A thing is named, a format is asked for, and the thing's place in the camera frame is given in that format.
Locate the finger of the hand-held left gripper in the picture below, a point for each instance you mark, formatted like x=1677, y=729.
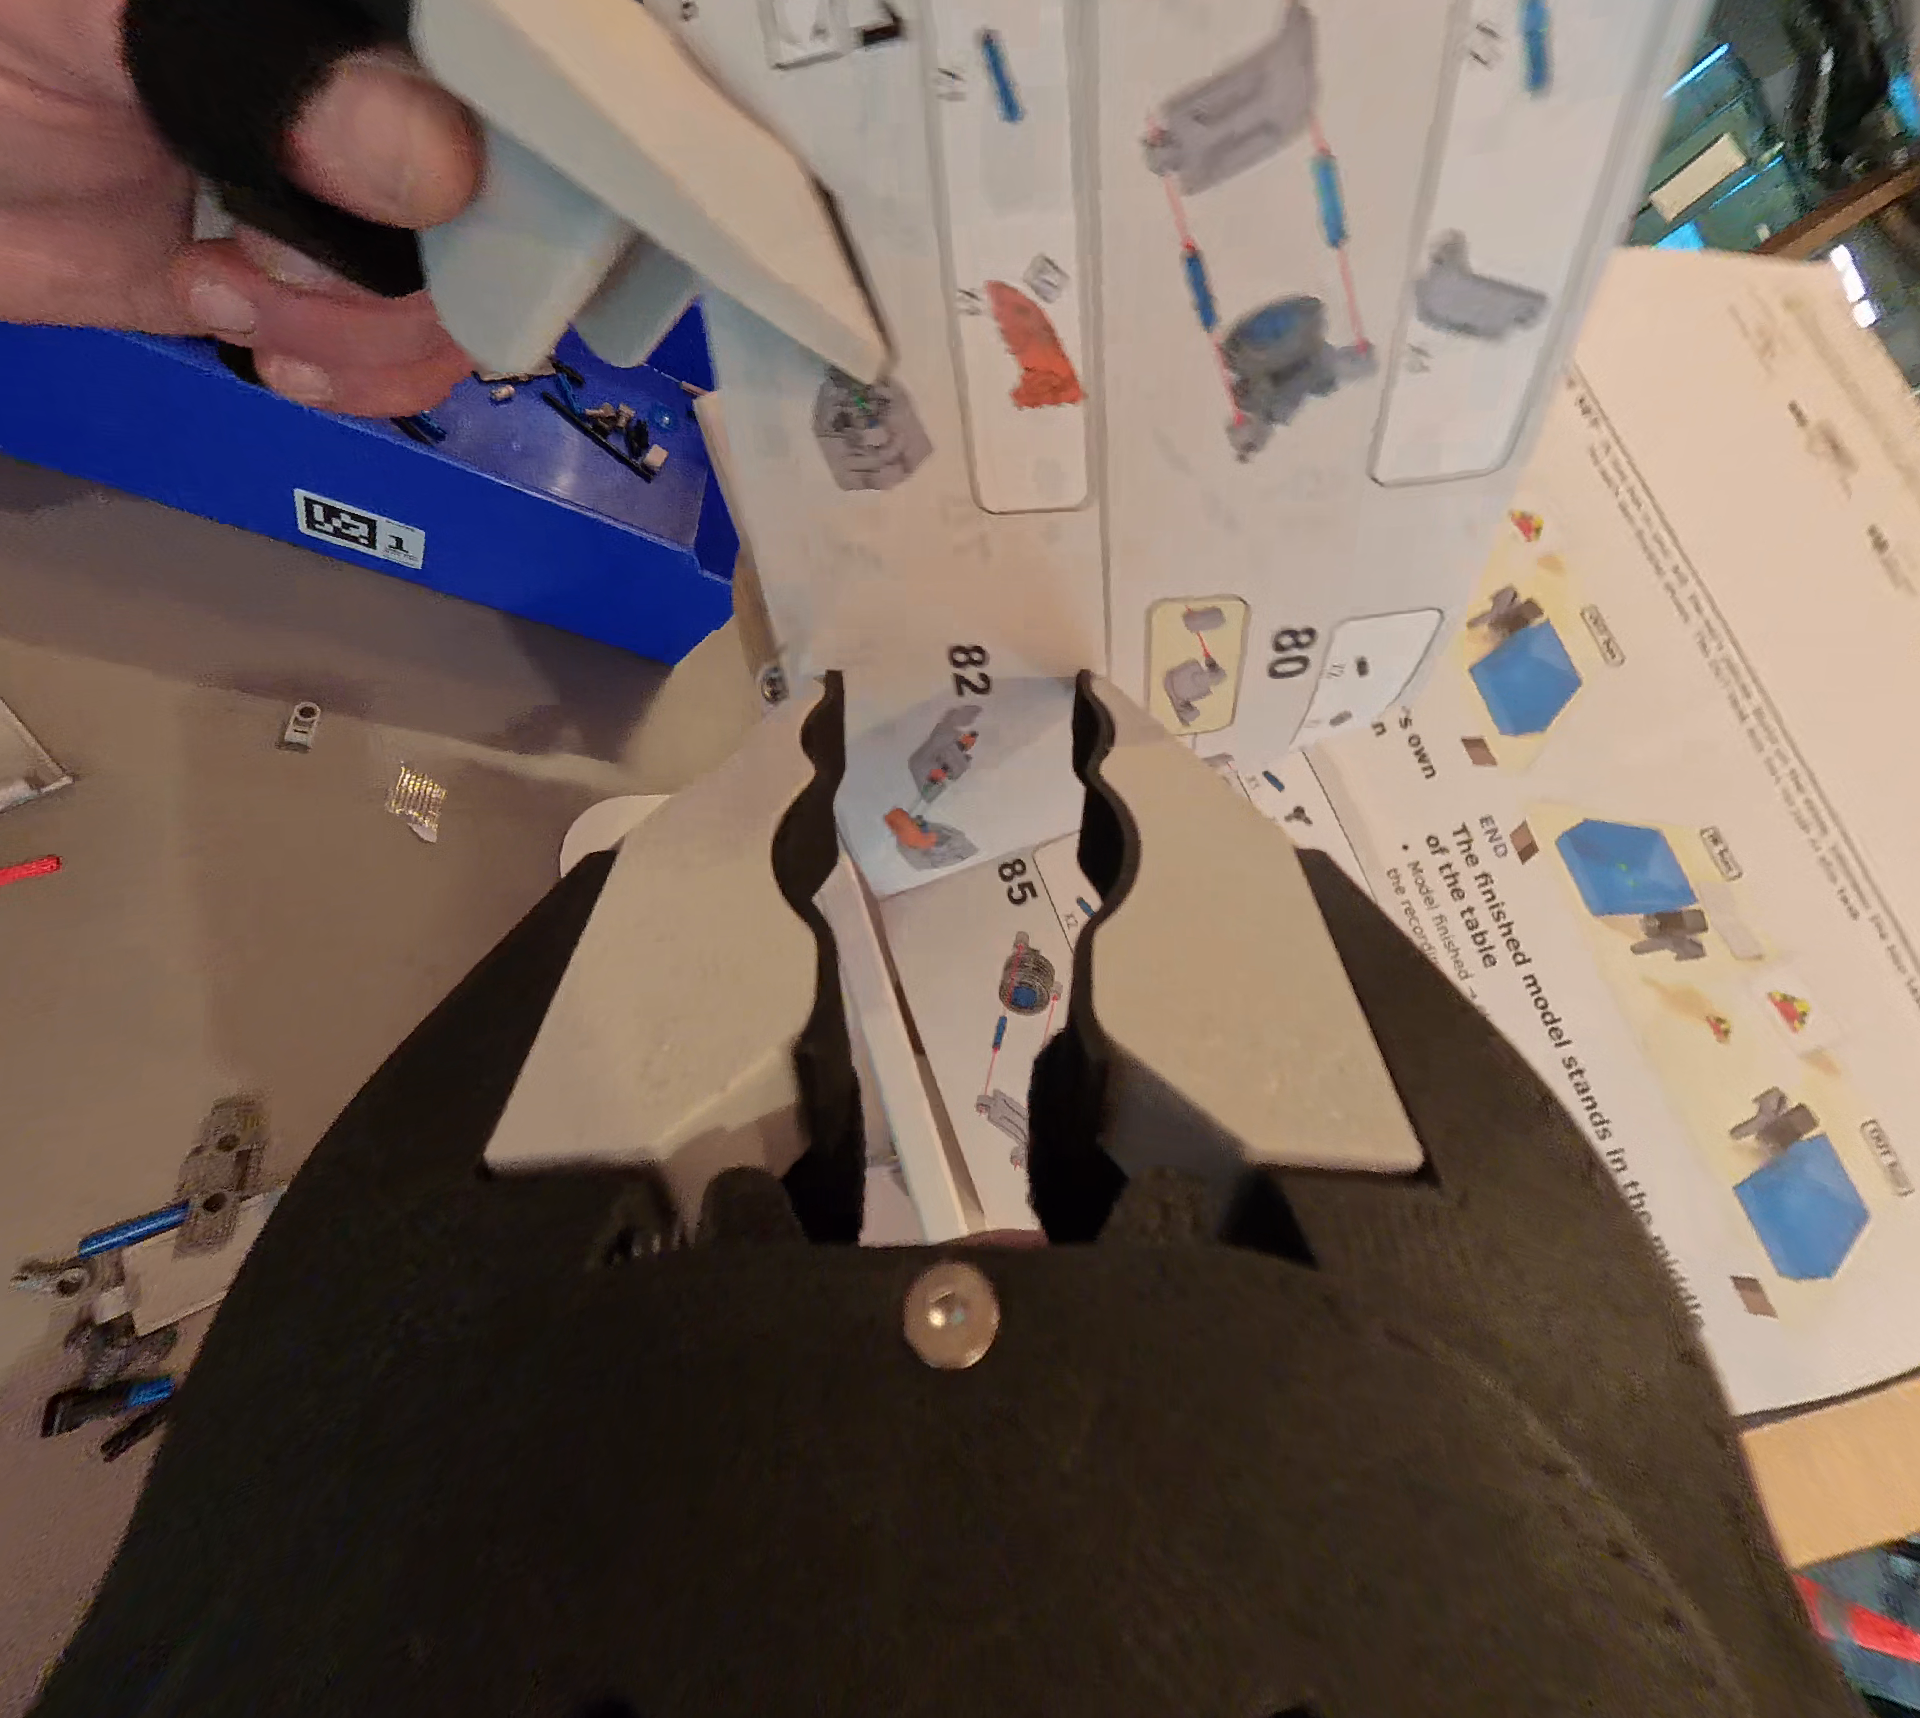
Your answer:
x=601, y=98

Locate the small red piece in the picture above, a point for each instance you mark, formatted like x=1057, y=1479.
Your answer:
x=31, y=870

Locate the blue axle pin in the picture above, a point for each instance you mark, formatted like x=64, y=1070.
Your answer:
x=135, y=1230

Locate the instruction booklet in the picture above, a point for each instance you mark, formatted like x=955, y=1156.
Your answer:
x=1201, y=247

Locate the black friction pin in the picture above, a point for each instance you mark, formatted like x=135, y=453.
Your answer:
x=135, y=1433

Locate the small clear plastic bag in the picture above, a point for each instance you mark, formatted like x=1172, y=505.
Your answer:
x=416, y=801

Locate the large printed task sheet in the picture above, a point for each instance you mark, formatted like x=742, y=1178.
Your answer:
x=1652, y=849

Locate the small grey pin connector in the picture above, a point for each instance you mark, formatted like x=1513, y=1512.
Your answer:
x=53, y=1276

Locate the blue storage bin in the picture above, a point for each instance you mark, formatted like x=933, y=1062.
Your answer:
x=570, y=579

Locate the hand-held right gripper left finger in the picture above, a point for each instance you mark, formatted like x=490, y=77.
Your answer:
x=659, y=998

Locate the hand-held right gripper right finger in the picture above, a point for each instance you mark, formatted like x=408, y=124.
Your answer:
x=1246, y=998

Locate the dark grey double connector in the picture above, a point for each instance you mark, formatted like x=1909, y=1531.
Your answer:
x=225, y=1169

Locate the black elbow connector blue pin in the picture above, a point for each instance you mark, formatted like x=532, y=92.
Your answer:
x=97, y=1406

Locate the person's left hand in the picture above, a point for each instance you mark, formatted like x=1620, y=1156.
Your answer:
x=76, y=173

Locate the large grey curved panel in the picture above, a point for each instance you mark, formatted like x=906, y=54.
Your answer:
x=197, y=1292

